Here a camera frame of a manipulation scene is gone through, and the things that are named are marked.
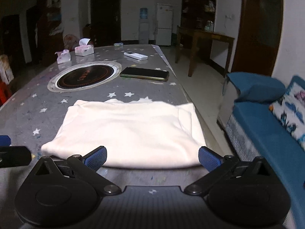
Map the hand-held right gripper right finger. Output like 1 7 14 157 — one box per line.
184 146 271 195

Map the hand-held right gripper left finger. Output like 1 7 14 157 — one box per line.
36 146 122 196

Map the cream sweatshirt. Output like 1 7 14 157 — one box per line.
41 99 206 170

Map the grey star-print tablecloth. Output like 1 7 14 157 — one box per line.
0 44 198 191

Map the red plastic stool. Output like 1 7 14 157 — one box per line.
0 81 12 105

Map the blue sofa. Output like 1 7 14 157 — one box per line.
223 72 305 220

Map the white paper bag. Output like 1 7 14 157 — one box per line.
0 54 14 85

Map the round black induction cooktop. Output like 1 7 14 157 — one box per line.
47 61 122 93

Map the butterfly print pillow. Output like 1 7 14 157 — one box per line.
269 82 305 151

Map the black smartphone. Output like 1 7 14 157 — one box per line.
120 67 169 82

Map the pink white tissue box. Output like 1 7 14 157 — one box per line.
55 49 71 64

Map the pink tissue box with tissue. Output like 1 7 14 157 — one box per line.
75 38 94 56

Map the white remote control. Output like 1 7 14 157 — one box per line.
123 51 148 61

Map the tall wooden shelf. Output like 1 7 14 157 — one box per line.
36 0 63 65

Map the wooden desk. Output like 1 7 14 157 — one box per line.
175 26 235 78

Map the wooden chair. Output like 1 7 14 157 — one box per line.
83 24 94 46

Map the white water dispenser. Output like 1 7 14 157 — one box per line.
139 20 150 44

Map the dark wooden door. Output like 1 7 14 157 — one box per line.
91 0 121 47

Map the brown wooden door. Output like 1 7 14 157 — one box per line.
231 0 284 77

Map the white refrigerator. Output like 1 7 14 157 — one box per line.
156 3 173 46

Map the dark wooden shelf cabinet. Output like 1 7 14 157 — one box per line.
181 0 218 32

